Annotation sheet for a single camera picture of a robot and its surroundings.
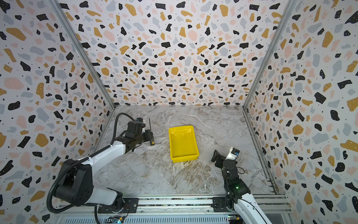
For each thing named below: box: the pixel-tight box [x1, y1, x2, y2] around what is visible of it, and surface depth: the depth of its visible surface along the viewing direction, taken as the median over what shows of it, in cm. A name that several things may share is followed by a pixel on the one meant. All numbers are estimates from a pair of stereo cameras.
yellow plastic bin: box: [168, 125, 200, 163], surface depth 94 cm
